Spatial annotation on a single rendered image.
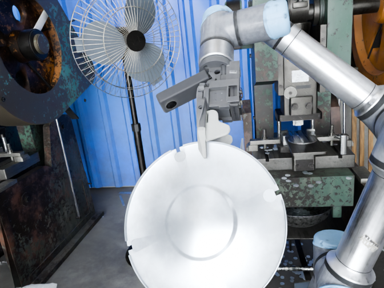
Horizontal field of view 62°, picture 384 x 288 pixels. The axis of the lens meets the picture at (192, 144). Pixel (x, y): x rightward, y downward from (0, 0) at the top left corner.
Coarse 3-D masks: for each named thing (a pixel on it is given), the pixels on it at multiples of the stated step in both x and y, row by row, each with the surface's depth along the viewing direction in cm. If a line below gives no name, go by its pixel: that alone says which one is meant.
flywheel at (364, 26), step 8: (360, 16) 165; (368, 16) 157; (376, 16) 139; (352, 24) 170; (360, 24) 166; (368, 24) 157; (376, 24) 148; (352, 32) 170; (360, 32) 166; (368, 32) 158; (376, 32) 150; (352, 40) 171; (360, 40) 165; (368, 40) 158; (352, 48) 172; (360, 48) 164; (368, 48) 159; (376, 48) 153; (360, 56) 162; (376, 56) 150; (360, 64) 161; (368, 64) 157; (376, 64) 150; (360, 72) 162; (368, 72) 152; (376, 72) 148; (376, 80) 143
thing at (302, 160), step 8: (288, 136) 155; (296, 136) 152; (304, 136) 151; (312, 136) 151; (288, 144) 144; (296, 144) 143; (304, 144) 142; (312, 144) 140; (320, 144) 139; (296, 152) 133; (304, 152) 132; (312, 152) 131; (320, 152) 130; (296, 160) 145; (304, 160) 145; (312, 160) 144; (296, 168) 146; (304, 168) 146; (312, 168) 145
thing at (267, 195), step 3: (267, 189) 54; (270, 189) 54; (264, 192) 54; (267, 192) 54; (270, 192) 54; (273, 192) 54; (264, 195) 54; (267, 195) 54; (270, 195) 54; (273, 195) 54; (264, 198) 54; (267, 198) 54; (270, 198) 54; (273, 198) 53; (276, 198) 53; (267, 201) 54; (270, 201) 53; (273, 201) 53
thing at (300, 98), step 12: (288, 72) 143; (300, 72) 143; (288, 84) 145; (300, 84) 144; (312, 84) 143; (288, 96) 145; (300, 96) 146; (312, 96) 143; (288, 108) 148; (300, 108) 144; (312, 108) 144
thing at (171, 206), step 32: (160, 160) 62; (192, 160) 60; (224, 160) 58; (256, 160) 56; (160, 192) 60; (192, 192) 57; (224, 192) 56; (256, 192) 55; (128, 224) 60; (160, 224) 58; (192, 224) 56; (224, 224) 54; (256, 224) 53; (160, 256) 56; (192, 256) 54; (224, 256) 53; (256, 256) 52
